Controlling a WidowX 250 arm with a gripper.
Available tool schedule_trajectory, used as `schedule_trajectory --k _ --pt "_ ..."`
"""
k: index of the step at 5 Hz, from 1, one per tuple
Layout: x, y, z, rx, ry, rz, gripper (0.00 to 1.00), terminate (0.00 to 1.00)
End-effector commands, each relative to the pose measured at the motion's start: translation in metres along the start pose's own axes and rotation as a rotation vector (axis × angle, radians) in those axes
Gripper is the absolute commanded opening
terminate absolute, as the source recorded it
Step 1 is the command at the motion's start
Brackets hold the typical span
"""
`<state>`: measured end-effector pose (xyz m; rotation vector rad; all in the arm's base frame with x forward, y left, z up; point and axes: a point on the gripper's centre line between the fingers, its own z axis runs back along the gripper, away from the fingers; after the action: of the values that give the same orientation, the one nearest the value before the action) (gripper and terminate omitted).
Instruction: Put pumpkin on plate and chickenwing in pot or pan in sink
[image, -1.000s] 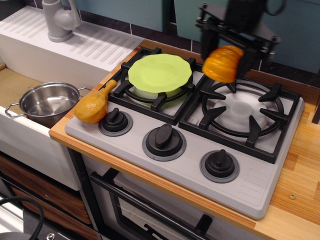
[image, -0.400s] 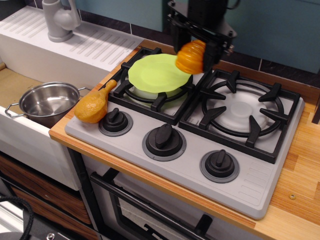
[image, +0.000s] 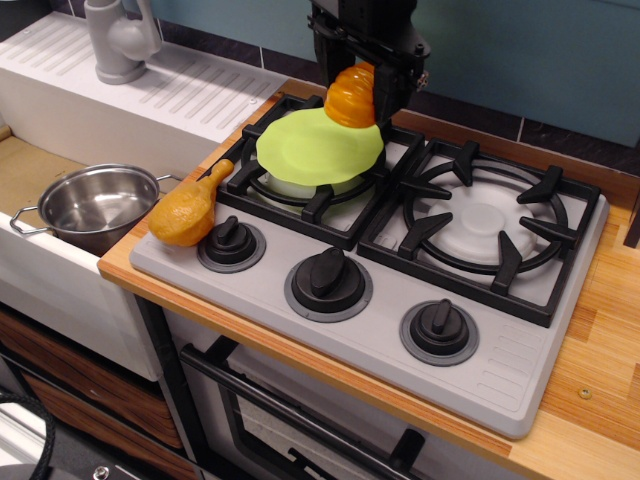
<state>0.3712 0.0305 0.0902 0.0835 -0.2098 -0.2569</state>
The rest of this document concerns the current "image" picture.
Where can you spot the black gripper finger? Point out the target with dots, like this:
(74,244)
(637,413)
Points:
(392,91)
(334,55)

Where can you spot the wooden drawer fronts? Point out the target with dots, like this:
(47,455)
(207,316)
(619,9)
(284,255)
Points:
(97,397)

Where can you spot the light green plastic plate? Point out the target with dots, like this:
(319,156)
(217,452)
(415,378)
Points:
(309,148)

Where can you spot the black oven door handle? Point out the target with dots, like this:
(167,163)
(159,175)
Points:
(213,364)

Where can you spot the white toy sink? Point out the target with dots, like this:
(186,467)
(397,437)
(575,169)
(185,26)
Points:
(55,114)

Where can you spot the left black stove knob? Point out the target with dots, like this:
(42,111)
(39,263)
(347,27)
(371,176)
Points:
(231,247)

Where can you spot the right black burner grate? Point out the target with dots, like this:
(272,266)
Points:
(511,237)

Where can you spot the middle black stove knob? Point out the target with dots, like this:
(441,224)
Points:
(329,287)

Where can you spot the orange toy pumpkin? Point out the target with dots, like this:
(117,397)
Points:
(350,97)

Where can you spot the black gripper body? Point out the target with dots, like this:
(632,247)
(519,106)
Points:
(385,29)

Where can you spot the grey toy faucet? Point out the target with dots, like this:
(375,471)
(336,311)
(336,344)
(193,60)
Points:
(121,45)

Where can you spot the grey toy stove top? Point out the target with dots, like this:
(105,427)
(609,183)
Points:
(499,387)

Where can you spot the black burner grate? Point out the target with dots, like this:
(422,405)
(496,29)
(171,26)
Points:
(335,214)
(511,237)

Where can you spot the small steel pot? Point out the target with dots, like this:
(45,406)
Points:
(92,208)

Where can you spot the left black burner grate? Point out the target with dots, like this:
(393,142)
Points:
(335,214)

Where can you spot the black stove knob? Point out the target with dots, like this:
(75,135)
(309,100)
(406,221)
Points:
(439,333)
(231,247)
(329,287)

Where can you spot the right black stove knob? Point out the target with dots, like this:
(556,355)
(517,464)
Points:
(439,333)

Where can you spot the toy chicken drumstick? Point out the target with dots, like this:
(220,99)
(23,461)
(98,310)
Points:
(186,215)

